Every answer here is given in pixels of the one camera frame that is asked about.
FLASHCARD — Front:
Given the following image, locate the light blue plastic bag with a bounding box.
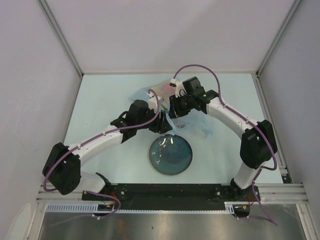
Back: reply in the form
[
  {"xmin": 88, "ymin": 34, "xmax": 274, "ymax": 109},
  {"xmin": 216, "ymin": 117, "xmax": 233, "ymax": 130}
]
[{"xmin": 128, "ymin": 79, "xmax": 214, "ymax": 135}]

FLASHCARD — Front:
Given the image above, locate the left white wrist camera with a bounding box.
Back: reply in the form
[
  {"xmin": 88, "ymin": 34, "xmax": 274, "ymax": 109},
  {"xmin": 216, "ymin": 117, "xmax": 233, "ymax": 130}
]
[{"xmin": 147, "ymin": 96, "xmax": 164, "ymax": 112}]

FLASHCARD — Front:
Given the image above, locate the dark blue ceramic plate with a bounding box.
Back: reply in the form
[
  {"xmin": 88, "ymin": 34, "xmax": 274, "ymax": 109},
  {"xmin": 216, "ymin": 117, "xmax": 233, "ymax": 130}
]
[{"xmin": 148, "ymin": 134, "xmax": 193, "ymax": 176}]

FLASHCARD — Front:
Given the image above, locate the aluminium frame rail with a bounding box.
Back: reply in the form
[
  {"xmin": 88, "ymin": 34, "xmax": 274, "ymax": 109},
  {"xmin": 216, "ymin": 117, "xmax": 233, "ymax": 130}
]
[{"xmin": 256, "ymin": 183, "xmax": 309, "ymax": 204}]

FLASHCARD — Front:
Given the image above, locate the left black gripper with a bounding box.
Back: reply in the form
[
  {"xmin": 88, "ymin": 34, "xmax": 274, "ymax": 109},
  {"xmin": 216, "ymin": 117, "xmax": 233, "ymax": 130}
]
[{"xmin": 135, "ymin": 106, "xmax": 172, "ymax": 135}]

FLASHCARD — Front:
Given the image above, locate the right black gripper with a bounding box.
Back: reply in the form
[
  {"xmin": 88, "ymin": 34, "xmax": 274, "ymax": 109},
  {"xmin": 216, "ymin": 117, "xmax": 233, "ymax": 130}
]
[{"xmin": 167, "ymin": 93, "xmax": 194, "ymax": 120}]

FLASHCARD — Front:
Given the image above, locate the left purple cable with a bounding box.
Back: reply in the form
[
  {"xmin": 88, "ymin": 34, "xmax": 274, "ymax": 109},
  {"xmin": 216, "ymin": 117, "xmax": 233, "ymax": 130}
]
[{"xmin": 42, "ymin": 88, "xmax": 161, "ymax": 222}]

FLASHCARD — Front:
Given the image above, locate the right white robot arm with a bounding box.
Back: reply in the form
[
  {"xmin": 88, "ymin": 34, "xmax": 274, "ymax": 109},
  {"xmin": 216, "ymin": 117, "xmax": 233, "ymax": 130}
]
[{"xmin": 169, "ymin": 77, "xmax": 278, "ymax": 201}]

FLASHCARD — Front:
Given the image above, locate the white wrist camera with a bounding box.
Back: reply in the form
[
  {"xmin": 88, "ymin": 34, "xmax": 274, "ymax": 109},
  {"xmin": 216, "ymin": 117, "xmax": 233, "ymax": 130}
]
[
  {"xmin": 169, "ymin": 78, "xmax": 187, "ymax": 98},
  {"xmin": 147, "ymin": 96, "xmax": 164, "ymax": 112}
]

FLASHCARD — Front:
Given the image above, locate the purple cable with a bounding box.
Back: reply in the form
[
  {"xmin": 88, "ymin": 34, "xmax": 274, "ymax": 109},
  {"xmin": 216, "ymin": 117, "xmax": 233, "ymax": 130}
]
[
  {"xmin": 173, "ymin": 64, "xmax": 278, "ymax": 227},
  {"xmin": 42, "ymin": 88, "xmax": 161, "ymax": 222}
]

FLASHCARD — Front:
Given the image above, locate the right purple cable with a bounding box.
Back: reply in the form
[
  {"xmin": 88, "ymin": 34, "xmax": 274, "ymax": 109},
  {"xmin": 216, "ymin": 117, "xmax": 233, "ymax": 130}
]
[{"xmin": 173, "ymin": 64, "xmax": 278, "ymax": 227}]

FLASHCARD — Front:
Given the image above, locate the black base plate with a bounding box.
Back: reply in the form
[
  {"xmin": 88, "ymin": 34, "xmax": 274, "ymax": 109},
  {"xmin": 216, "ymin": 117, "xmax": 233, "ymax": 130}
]
[{"xmin": 82, "ymin": 183, "xmax": 261, "ymax": 211}]

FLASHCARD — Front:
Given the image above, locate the white slotted cable duct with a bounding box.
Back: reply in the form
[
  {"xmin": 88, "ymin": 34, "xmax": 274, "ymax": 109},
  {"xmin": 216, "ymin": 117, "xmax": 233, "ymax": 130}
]
[{"xmin": 46, "ymin": 201, "xmax": 118, "ymax": 212}]

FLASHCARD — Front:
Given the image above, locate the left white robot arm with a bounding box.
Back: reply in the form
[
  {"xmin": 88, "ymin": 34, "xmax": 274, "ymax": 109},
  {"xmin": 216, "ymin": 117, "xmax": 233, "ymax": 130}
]
[{"xmin": 42, "ymin": 100, "xmax": 174, "ymax": 200}]

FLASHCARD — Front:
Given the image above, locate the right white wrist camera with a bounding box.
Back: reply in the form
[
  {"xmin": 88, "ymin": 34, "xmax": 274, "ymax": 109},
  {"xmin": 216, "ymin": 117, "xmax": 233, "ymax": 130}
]
[{"xmin": 169, "ymin": 78, "xmax": 187, "ymax": 98}]

